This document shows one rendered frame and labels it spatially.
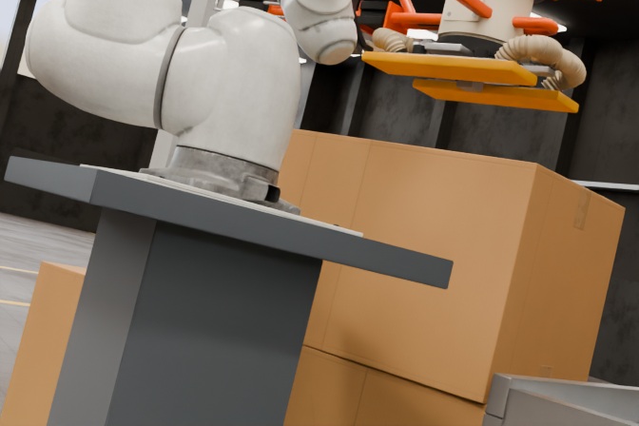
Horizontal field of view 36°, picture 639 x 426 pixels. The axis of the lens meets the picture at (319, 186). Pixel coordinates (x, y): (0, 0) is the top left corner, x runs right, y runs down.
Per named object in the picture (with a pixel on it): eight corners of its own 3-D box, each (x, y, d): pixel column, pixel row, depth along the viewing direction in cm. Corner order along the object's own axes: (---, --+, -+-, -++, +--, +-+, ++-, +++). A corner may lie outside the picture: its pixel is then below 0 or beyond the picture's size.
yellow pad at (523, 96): (578, 113, 193) (583, 89, 194) (557, 100, 186) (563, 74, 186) (435, 99, 215) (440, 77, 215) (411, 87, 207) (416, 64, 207)
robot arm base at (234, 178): (214, 193, 125) (225, 150, 125) (133, 176, 142) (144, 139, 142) (320, 222, 136) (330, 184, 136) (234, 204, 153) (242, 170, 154)
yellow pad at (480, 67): (536, 87, 179) (542, 61, 179) (512, 70, 171) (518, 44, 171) (387, 74, 200) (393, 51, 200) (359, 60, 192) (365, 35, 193)
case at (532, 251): (581, 410, 187) (626, 207, 189) (482, 404, 156) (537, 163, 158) (339, 335, 225) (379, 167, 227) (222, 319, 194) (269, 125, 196)
